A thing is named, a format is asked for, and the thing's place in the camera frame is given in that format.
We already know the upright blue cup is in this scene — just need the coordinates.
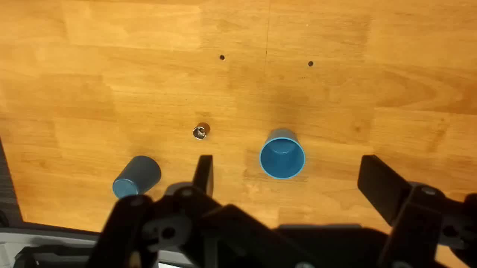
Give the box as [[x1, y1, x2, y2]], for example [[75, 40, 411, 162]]
[[259, 128, 306, 180]]

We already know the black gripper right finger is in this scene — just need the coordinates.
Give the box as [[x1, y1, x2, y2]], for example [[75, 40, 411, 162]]
[[358, 154, 412, 224]]

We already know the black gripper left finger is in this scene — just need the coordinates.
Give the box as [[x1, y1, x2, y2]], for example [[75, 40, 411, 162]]
[[193, 154, 214, 195]]

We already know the small gold object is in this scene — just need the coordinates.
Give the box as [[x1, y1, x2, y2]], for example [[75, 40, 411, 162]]
[[193, 122, 211, 140]]

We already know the overturned dark blue cup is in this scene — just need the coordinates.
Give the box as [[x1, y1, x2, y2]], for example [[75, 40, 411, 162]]
[[113, 154, 162, 198]]

